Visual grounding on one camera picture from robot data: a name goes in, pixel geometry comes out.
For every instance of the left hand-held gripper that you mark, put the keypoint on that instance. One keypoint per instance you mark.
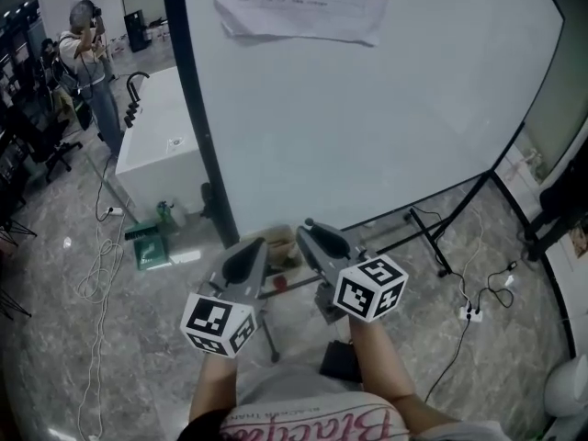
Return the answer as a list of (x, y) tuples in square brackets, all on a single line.
[(216, 320)]

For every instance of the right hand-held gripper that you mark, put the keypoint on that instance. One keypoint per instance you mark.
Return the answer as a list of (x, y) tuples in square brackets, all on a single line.
[(372, 287)]

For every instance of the beige box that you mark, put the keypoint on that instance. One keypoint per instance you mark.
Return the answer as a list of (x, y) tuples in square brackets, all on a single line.
[(280, 246)]

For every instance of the person's left forearm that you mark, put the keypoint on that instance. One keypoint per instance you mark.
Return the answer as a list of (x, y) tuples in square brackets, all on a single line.
[(213, 384)]

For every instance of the person's right forearm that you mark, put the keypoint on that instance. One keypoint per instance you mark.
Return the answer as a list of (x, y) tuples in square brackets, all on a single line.
[(390, 375)]

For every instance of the whiteboard on black stand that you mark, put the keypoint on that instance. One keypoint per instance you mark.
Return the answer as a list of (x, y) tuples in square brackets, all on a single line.
[(344, 122)]

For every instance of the red round magnet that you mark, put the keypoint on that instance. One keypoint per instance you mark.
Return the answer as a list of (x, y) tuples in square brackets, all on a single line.
[(280, 283)]

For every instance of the black pouch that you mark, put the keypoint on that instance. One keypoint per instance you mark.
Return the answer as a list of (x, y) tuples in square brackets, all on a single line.
[(340, 361)]

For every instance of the green dustpan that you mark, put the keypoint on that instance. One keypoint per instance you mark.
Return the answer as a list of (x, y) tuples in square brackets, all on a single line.
[(150, 254)]

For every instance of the white power strip with plugs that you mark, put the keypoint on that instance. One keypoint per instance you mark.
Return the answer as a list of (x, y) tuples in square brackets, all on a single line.
[(471, 314)]

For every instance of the clear plastic bottle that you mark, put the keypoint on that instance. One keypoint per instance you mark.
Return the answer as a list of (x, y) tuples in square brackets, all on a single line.
[(179, 216)]

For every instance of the green hand brush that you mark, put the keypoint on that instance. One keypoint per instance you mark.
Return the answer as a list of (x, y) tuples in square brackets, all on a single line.
[(142, 231)]

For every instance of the green spray bottle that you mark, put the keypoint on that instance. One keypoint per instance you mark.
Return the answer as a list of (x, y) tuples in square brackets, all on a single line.
[(164, 216)]

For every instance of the person's white printed shirt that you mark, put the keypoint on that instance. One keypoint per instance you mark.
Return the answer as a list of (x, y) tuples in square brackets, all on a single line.
[(298, 411)]

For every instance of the small white power strip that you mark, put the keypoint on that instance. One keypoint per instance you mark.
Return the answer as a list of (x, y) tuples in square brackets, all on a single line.
[(115, 210)]

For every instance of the white cabinet block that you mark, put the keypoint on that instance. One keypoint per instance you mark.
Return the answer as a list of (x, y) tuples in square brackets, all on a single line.
[(161, 154)]

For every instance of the black folding stand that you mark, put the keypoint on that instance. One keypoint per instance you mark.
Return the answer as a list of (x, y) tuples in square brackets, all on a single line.
[(14, 232)]

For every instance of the white round basin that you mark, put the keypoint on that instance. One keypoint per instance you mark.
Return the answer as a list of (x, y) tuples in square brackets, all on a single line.
[(569, 388)]

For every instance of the black faucet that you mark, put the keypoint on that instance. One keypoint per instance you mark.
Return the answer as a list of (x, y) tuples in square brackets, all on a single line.
[(133, 104)]

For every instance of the black office chair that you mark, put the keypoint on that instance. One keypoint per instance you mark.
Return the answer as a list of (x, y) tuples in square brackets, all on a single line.
[(48, 145)]

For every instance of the white paper sheet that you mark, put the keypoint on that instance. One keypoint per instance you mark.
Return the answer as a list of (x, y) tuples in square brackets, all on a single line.
[(312, 7)]

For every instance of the black cabinet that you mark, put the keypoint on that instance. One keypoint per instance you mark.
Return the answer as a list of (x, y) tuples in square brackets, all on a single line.
[(136, 30)]

